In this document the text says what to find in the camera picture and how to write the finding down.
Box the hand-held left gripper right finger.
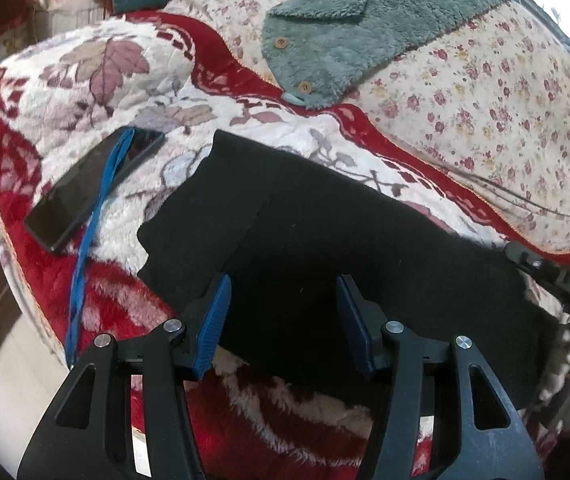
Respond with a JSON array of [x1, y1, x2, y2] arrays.
[[336, 274, 548, 480]]

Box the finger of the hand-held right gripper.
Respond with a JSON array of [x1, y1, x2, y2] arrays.
[[504, 241, 568, 288]]

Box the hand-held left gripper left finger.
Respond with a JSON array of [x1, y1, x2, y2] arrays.
[[16, 272, 233, 480]]

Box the black pants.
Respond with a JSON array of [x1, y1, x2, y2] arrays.
[[136, 129, 563, 408]]

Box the black smartphone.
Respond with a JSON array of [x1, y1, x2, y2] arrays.
[[24, 127, 167, 254]]

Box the rose print quilt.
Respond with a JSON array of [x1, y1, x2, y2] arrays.
[[162, 0, 570, 253]]

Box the red white floral fleece blanket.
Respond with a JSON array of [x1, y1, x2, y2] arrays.
[[0, 10, 570, 480]]

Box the teal fleece buttoned garment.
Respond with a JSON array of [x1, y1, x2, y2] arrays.
[[261, 0, 522, 109]]

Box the thin dark cable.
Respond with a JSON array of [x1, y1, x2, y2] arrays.
[[442, 165, 570, 222]]

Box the blue lanyard strap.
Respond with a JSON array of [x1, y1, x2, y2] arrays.
[[64, 129, 137, 368]]

